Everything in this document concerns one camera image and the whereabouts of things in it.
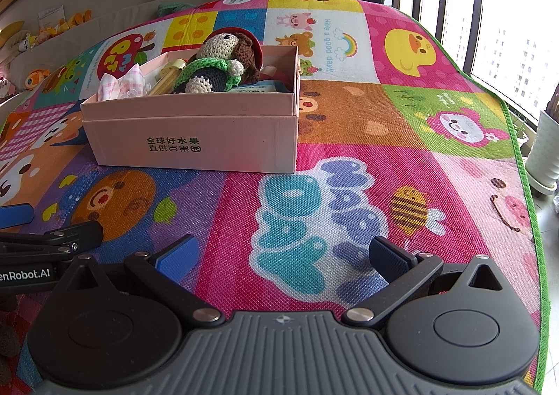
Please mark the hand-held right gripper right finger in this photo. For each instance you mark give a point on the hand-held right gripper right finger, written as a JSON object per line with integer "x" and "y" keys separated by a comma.
{"x": 388, "y": 257}

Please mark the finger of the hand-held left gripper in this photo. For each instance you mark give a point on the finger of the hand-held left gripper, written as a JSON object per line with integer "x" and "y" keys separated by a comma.
{"x": 15, "y": 216}
{"x": 65, "y": 237}

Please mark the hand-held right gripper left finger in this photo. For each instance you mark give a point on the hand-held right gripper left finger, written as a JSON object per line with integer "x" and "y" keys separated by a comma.
{"x": 177, "y": 253}

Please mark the pink cardboard box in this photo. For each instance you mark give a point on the pink cardboard box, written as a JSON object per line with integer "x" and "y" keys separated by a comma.
{"x": 196, "y": 146}

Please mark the pink and white wrapper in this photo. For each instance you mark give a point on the pink and white wrapper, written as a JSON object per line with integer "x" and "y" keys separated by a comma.
{"x": 120, "y": 82}

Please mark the yellow biscuit stick pack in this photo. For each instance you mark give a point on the yellow biscuit stick pack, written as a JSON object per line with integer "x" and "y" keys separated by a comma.
{"x": 168, "y": 80}

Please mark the crochet doll with red hat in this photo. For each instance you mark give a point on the crochet doll with red hat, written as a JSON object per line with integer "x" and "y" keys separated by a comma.
{"x": 218, "y": 45}

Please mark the colourful cartoon play mat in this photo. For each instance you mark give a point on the colourful cartoon play mat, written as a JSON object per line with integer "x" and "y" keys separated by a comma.
{"x": 305, "y": 202}

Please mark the pink plush toy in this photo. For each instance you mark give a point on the pink plush toy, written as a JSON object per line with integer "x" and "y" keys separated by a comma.
{"x": 6, "y": 87}

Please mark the orange fish plush toy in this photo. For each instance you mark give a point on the orange fish plush toy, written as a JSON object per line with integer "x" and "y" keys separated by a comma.
{"x": 36, "y": 77}

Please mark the large yellow plush toy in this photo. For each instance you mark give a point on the large yellow plush toy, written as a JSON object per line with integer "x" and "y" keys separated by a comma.
{"x": 11, "y": 33}

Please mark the white plant pot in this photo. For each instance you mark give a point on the white plant pot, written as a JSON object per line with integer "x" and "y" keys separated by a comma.
{"x": 546, "y": 150}

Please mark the row of yellow plush toys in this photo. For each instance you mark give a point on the row of yellow plush toys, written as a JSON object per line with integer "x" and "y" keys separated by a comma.
{"x": 70, "y": 22}

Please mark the white paper card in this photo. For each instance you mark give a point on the white paper card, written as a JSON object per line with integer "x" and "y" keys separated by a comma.
{"x": 50, "y": 14}

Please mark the beige sofa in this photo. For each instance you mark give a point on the beige sofa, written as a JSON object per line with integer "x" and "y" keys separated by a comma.
{"x": 109, "y": 21}

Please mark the green cloth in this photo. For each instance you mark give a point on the green cloth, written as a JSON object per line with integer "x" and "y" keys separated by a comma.
{"x": 174, "y": 7}

